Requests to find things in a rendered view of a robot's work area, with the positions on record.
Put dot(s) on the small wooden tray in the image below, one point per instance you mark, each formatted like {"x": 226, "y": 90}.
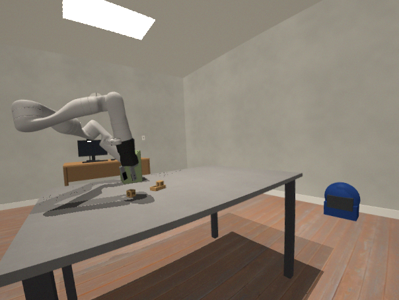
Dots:
{"x": 157, "y": 188}

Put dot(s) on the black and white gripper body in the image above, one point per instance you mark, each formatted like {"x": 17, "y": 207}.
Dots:
{"x": 125, "y": 146}

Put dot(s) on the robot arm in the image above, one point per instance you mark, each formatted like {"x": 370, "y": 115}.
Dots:
{"x": 30, "y": 116}

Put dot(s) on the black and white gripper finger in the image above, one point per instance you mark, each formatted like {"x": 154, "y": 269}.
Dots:
{"x": 133, "y": 174}
{"x": 123, "y": 172}

